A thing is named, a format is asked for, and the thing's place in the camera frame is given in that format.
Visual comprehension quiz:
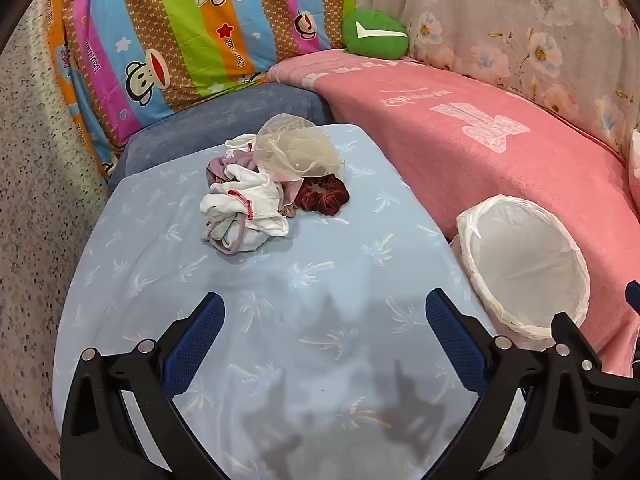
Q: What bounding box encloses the green cushion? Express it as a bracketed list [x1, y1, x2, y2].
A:
[341, 8, 410, 56]

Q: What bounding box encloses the pink and white pillow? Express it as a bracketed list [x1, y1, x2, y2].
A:
[627, 130, 640, 186]

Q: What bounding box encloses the white sock with red trim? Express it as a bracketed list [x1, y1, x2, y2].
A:
[200, 167, 290, 253]
[224, 135, 261, 160]

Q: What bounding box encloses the light blue palm print cloth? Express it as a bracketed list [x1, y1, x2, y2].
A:
[52, 122, 526, 480]

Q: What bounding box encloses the white bin with plastic liner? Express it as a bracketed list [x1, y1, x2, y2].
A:
[450, 194, 592, 352]

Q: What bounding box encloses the pink blanket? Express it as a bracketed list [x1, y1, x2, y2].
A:
[265, 52, 640, 376]

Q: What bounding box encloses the blue-grey velvet cushion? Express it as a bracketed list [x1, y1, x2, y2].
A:
[107, 82, 333, 191]

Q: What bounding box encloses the mauve cloth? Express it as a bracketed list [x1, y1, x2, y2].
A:
[206, 154, 258, 192]

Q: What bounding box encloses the cream organza scrunchie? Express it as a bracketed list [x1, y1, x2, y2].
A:
[256, 114, 346, 181]

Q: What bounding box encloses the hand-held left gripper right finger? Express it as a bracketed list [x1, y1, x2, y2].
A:
[417, 288, 590, 480]

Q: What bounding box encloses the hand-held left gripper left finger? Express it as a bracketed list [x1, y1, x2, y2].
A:
[60, 291, 231, 480]

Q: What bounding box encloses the dark red velvet scrunchie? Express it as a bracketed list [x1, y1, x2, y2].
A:
[294, 172, 349, 217]

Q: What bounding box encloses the striped monkey print pillow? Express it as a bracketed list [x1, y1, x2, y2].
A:
[47, 0, 118, 181]
[65, 0, 351, 131]

